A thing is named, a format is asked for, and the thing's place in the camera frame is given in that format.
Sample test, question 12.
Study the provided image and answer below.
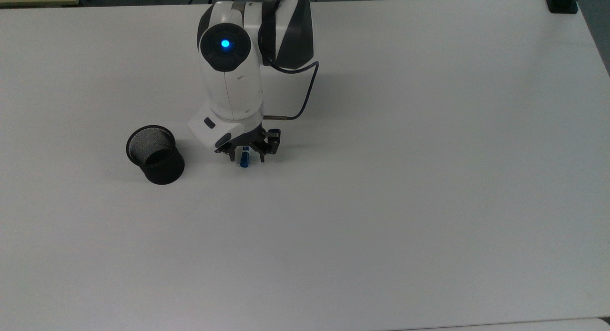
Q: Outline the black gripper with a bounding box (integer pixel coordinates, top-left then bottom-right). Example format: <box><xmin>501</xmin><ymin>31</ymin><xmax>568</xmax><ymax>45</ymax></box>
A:
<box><xmin>214</xmin><ymin>123</ymin><xmax>282</xmax><ymax>163</ymax></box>

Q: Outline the black mesh pen cup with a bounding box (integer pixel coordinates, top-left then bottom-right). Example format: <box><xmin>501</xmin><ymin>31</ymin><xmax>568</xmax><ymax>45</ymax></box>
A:
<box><xmin>125</xmin><ymin>125</ymin><xmax>186</xmax><ymax>185</ymax></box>

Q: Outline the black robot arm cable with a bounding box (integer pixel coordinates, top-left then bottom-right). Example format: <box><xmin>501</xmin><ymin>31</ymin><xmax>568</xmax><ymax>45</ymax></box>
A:
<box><xmin>260</xmin><ymin>59</ymin><xmax>320</xmax><ymax>121</ymax></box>

